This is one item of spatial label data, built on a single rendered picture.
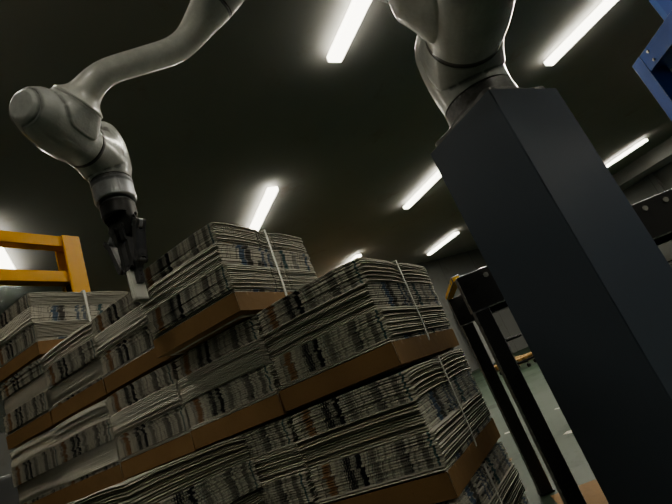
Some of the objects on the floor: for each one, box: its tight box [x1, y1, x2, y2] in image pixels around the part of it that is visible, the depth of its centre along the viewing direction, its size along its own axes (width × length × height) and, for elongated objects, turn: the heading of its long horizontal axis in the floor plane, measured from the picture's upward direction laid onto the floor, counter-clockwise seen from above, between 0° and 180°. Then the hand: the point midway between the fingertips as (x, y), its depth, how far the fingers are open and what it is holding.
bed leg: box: [473, 307, 587, 504], centre depth 133 cm, size 6×6×68 cm
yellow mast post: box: [55, 235, 91, 293], centre depth 209 cm, size 9×9×185 cm
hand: (137, 285), depth 96 cm, fingers closed
